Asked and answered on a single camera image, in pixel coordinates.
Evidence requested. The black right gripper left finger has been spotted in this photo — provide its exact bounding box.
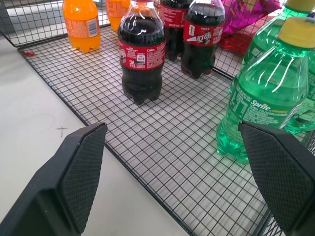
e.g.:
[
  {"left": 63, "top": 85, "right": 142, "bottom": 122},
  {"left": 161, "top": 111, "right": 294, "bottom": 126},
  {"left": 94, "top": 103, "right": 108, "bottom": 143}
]
[{"left": 0, "top": 122, "right": 108, "bottom": 236}]

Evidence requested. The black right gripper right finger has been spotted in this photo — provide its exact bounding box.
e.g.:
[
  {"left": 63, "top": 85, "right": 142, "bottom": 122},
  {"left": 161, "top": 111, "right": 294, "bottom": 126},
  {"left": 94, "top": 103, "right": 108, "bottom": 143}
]
[{"left": 238, "top": 120, "right": 315, "bottom": 236}]

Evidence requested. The green Sprite bottle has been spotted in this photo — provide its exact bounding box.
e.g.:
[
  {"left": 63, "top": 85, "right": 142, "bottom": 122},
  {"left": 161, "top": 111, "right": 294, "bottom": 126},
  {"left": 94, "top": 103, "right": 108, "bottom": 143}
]
[
  {"left": 216, "top": 16, "right": 315, "bottom": 166},
  {"left": 242, "top": 0, "right": 315, "bottom": 135}
]

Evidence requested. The red snack bag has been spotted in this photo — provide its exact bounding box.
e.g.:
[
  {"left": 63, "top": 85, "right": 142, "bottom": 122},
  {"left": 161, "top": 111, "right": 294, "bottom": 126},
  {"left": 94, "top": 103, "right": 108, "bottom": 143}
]
[{"left": 218, "top": 33, "right": 255, "bottom": 55}]

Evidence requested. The cola bottle with red label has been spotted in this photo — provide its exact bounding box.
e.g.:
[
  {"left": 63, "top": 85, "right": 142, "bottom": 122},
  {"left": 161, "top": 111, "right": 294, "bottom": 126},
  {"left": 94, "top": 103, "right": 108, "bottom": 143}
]
[
  {"left": 117, "top": 0, "right": 167, "bottom": 106},
  {"left": 180, "top": 0, "right": 226, "bottom": 80},
  {"left": 157, "top": 0, "right": 195, "bottom": 62}
]

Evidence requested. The orange soda bottle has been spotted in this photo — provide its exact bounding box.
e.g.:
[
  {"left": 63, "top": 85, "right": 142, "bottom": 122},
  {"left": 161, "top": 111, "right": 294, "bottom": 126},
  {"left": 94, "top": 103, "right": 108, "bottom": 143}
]
[
  {"left": 106, "top": 0, "right": 131, "bottom": 31},
  {"left": 62, "top": 0, "right": 101, "bottom": 54}
]

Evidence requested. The magenta foil snack bag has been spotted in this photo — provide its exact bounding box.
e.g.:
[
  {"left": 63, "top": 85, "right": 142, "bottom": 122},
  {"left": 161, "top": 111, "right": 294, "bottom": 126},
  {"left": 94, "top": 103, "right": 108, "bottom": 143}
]
[{"left": 220, "top": 0, "right": 288, "bottom": 40}]

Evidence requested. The black wire mesh basket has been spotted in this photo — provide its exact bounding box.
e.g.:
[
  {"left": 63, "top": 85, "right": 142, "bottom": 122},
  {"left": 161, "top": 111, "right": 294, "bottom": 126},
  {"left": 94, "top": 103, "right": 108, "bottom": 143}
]
[{"left": 0, "top": 0, "right": 315, "bottom": 236}]

